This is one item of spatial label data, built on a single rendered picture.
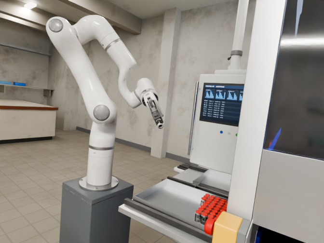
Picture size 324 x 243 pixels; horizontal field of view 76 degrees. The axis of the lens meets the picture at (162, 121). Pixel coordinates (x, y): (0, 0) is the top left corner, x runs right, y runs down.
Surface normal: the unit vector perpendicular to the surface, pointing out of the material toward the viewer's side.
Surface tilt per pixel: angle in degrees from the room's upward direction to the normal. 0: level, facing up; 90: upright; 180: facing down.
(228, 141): 90
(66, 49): 124
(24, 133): 90
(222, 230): 90
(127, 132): 90
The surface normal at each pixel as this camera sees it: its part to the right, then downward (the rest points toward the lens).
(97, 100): 0.03, -0.33
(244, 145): -0.52, 0.04
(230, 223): 0.11, -0.99
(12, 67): 0.79, 0.15
